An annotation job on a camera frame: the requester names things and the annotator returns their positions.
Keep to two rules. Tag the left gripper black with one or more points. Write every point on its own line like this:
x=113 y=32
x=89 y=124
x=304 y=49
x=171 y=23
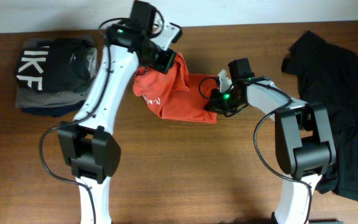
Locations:
x=165 y=65

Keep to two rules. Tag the red soccer t-shirt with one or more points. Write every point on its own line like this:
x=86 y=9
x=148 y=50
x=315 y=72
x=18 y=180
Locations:
x=178 y=94

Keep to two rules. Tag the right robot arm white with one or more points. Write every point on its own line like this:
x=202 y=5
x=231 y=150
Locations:
x=304 y=145

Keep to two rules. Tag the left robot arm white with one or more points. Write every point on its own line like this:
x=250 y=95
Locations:
x=88 y=147

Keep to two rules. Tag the folded black Nike t-shirt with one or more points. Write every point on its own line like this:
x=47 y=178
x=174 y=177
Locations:
x=52 y=66

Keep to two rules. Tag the folded navy t-shirt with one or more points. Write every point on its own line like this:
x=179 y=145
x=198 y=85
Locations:
x=53 y=111

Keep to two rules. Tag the folded grey t-shirt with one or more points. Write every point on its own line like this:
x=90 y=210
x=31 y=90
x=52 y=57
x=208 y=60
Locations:
x=29 y=98

